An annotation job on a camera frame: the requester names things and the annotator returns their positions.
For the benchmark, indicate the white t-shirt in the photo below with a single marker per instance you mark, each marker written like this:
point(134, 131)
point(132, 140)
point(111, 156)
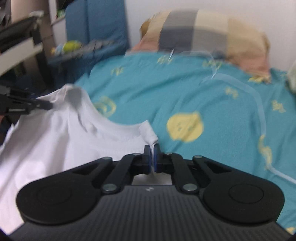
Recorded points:
point(46, 142)

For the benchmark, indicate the plaid pillow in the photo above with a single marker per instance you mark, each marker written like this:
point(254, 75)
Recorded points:
point(223, 36)

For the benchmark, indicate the teal patterned bed sheet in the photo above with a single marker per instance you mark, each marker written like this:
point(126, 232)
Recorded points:
point(196, 104)

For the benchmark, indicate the dark wooden desk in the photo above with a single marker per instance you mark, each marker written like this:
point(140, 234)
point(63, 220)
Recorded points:
point(24, 63)

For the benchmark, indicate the light green blanket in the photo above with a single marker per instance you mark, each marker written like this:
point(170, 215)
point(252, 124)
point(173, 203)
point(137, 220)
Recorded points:
point(291, 78)

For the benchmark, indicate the grey cloth on chair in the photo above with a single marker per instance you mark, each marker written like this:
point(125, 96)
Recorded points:
point(90, 47)

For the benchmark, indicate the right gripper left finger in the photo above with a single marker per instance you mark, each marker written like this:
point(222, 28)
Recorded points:
point(126, 169)

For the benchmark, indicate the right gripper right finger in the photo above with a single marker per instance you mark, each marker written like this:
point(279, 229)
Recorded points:
point(174, 165)

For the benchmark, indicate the yellow green plush toy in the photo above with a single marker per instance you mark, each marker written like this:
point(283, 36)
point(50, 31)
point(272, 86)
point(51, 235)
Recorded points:
point(67, 47)

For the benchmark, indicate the blue covered chair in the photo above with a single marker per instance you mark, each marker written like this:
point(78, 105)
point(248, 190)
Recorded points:
point(87, 21)

